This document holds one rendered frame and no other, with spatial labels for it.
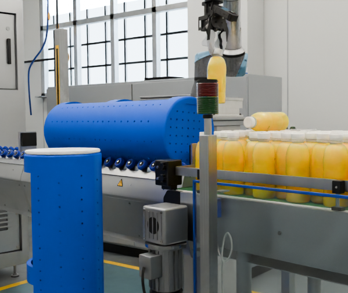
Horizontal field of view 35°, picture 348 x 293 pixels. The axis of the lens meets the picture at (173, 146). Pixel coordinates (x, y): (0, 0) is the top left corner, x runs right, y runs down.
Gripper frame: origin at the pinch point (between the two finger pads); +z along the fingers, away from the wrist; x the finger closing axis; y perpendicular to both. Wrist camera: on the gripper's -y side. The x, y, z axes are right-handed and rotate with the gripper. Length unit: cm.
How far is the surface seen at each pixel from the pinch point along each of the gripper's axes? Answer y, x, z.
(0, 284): 227, 7, 133
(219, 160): -17.6, 13.6, 39.9
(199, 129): 14.1, -2.6, 28.7
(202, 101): -36, 35, 22
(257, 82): 127, -144, -9
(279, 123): -20.9, -11.1, 27.2
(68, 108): 83, 22, 18
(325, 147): -56, 7, 36
